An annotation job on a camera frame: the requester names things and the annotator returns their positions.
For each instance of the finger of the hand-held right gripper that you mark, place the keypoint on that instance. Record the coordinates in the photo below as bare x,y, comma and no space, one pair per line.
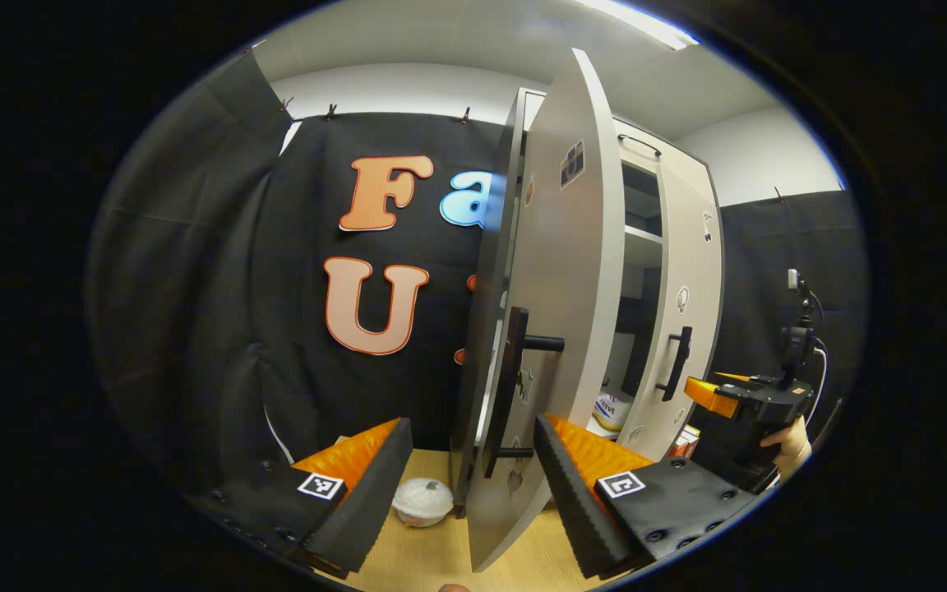
736,377
712,396

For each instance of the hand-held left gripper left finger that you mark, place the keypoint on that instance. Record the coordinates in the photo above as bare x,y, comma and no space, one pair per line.
375,485

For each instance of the white canvas shoe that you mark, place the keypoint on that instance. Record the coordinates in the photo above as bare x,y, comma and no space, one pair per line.
612,411

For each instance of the white cabinet shelf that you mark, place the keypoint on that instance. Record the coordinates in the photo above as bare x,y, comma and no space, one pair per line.
642,238

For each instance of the black backdrop cloth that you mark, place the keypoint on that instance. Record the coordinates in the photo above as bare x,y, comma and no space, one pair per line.
186,271
293,247
769,247

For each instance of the small red printed box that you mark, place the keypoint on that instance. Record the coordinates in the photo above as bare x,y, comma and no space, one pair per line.
685,444

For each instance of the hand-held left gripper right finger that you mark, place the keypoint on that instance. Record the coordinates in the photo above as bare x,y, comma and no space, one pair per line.
572,493

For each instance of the white lidded bowl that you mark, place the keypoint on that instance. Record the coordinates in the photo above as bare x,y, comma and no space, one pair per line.
422,501

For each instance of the white cabinet drawer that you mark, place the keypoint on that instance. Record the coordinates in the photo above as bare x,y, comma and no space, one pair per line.
679,160

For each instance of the long ceiling light panel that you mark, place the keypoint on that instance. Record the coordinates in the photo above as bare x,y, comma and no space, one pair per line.
646,20

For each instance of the white shoe cabinet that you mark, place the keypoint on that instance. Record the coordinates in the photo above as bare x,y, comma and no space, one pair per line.
482,329

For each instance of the white shoe cabinet door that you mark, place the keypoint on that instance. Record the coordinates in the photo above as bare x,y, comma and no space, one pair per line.
691,263
572,247

